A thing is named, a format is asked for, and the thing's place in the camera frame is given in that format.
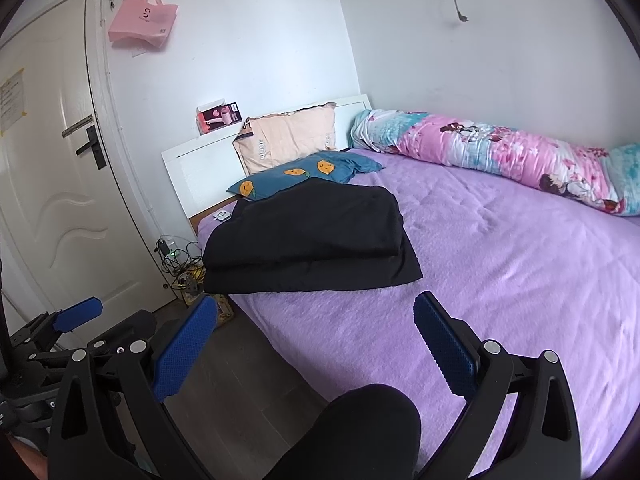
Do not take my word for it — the purple bed blanket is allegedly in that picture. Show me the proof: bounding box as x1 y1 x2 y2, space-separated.
197 147 640 480

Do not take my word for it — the black fleece jacket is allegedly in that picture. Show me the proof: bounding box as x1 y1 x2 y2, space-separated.
202 178 423 295

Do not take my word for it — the pink product box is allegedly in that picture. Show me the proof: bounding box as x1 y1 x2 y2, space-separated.
196 101 240 136

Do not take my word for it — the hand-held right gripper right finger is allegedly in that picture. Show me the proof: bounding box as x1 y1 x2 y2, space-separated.
412 291 583 480

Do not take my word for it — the paper notice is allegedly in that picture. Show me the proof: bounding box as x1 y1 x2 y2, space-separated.
0 67 28 137

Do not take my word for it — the blue pillow with orange print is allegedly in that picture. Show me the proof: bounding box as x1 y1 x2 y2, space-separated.
226 150 386 202

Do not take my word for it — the tangle of cables and chargers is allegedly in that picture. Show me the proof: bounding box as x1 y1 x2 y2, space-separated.
155 234 207 303

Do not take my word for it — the pink tote bag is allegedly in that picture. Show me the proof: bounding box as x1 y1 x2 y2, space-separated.
107 0 179 53

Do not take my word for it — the metal door bolt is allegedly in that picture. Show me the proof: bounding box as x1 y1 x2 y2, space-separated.
61 114 96 137

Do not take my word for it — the pink and blue printed quilt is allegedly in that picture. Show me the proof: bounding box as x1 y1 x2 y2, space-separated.
349 108 640 217

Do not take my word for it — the peach pillow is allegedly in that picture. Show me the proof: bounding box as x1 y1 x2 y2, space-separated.
232 102 338 177

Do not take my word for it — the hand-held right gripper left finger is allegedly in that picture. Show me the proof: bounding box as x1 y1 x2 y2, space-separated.
47 294 218 480

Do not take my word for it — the white headboard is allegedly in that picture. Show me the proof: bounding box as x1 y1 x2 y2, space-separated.
161 94 373 241

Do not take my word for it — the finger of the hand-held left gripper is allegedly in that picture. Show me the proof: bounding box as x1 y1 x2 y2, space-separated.
86 309 160 357
10 296 104 357

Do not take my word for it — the black door handle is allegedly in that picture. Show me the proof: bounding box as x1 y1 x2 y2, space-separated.
75 125 108 171

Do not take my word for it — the white door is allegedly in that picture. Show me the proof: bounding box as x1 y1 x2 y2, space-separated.
0 0 177 356

